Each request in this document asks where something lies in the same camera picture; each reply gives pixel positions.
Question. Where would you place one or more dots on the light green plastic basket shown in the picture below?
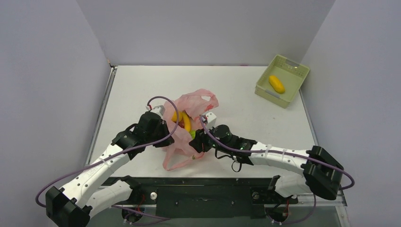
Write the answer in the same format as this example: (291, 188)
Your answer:
(290, 73)

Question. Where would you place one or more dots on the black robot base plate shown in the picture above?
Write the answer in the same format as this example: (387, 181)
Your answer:
(206, 197)

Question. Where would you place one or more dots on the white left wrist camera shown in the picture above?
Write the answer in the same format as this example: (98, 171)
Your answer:
(159, 110)

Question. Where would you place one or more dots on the yellow fake banana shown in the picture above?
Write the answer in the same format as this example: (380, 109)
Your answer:
(186, 122)

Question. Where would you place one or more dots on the pink plastic bag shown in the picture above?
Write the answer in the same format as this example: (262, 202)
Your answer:
(190, 107)

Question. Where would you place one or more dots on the yellow fake fruit in basket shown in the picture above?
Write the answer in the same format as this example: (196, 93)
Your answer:
(276, 84)

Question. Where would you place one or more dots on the aluminium frame rail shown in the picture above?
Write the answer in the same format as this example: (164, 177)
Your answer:
(310, 210)

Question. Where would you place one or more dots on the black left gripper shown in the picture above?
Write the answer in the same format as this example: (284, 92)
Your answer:
(168, 141)

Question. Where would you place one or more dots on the green fake lime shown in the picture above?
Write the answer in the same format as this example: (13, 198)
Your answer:
(192, 133)

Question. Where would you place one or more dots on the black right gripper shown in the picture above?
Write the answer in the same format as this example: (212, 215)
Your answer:
(198, 141)

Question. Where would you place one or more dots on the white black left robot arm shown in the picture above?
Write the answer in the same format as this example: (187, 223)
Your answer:
(100, 169)

